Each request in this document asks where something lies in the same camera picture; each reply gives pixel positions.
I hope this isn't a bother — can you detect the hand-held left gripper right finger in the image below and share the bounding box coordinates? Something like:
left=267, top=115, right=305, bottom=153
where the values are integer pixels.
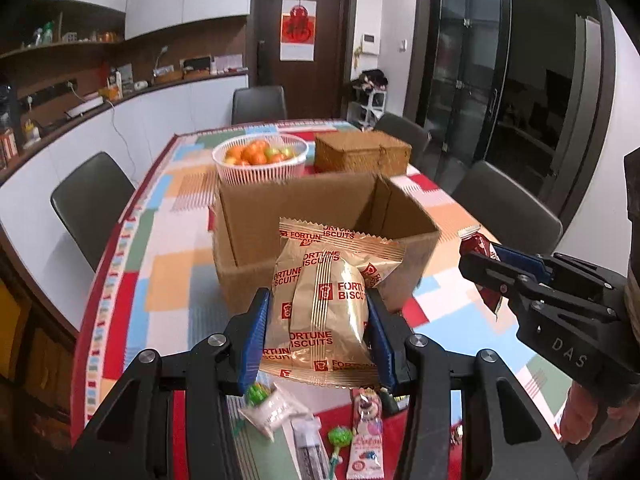
left=366, top=292, right=581, bottom=480

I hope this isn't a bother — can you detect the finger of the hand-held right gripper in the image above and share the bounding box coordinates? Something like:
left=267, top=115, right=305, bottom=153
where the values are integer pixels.
left=459, top=251, right=621, bottom=332
left=492, top=244, right=628, bottom=292

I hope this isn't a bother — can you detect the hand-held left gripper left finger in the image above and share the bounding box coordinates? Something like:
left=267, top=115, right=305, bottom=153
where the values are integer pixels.
left=67, top=287, right=273, bottom=480

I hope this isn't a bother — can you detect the red snack packet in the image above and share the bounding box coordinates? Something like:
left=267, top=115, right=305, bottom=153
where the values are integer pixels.
left=457, top=225, right=507, bottom=322

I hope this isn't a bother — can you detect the brown cardboard box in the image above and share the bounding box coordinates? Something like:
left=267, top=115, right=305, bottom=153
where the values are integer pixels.
left=212, top=171, right=442, bottom=314

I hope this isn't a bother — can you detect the gold biscuit packet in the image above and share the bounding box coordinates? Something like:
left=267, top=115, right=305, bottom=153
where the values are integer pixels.
left=278, top=216, right=407, bottom=291
left=257, top=247, right=386, bottom=391

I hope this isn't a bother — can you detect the person's right hand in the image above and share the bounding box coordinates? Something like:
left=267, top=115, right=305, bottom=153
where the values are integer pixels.
left=565, top=381, right=631, bottom=446

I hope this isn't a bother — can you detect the dark grey dining chair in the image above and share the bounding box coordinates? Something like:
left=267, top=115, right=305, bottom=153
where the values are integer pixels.
left=231, top=86, right=288, bottom=126
left=50, top=151, right=137, bottom=273
left=450, top=160, right=564, bottom=257
left=372, top=112, right=432, bottom=167

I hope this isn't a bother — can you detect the white candy packet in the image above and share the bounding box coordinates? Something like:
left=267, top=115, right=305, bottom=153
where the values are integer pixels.
left=238, top=385, right=314, bottom=444

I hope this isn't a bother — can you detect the pink snack packet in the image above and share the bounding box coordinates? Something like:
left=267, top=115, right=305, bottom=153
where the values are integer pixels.
left=347, top=387, right=386, bottom=480

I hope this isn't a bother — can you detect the colourful patchwork tablecloth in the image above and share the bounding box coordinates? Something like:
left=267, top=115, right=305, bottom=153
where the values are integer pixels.
left=70, top=119, right=571, bottom=480

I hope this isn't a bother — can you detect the white plastic basket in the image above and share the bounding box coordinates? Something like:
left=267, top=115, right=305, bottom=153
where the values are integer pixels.
left=212, top=133, right=309, bottom=187

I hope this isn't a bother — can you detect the brown wicker box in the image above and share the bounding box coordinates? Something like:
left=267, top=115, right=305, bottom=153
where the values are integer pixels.
left=314, top=130, right=413, bottom=175

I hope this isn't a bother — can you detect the pile of oranges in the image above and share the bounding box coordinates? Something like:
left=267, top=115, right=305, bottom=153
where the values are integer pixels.
left=223, top=140, right=297, bottom=166

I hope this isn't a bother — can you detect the white shoe rack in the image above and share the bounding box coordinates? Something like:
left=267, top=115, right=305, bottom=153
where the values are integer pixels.
left=347, top=87, right=389, bottom=129

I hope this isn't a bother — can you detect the dark glass door cabinet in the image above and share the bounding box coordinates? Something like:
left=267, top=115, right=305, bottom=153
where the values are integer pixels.
left=419, top=0, right=512, bottom=181

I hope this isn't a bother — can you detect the wooden open shelf cabinet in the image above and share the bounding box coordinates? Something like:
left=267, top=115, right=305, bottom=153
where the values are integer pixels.
left=0, top=255, right=81, bottom=466

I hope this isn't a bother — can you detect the dark bag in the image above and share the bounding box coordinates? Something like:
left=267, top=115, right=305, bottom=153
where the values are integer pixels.
left=352, top=68, right=390, bottom=93

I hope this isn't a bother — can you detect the white kitchen counter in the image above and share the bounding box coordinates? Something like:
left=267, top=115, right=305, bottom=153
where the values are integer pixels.
left=0, top=71, right=249, bottom=241

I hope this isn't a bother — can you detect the dark wooden door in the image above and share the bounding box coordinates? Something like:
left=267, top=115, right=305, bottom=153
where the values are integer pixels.
left=251, top=0, right=352, bottom=122

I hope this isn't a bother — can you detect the red door poster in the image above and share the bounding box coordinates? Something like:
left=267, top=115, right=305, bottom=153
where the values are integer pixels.
left=280, top=0, right=319, bottom=63

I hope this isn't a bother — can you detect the dark water bottle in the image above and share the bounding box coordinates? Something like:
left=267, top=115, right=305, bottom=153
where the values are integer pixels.
left=0, top=77, right=24, bottom=161

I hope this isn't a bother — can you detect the white cable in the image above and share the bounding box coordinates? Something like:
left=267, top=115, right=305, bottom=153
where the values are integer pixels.
left=106, top=101, right=139, bottom=173

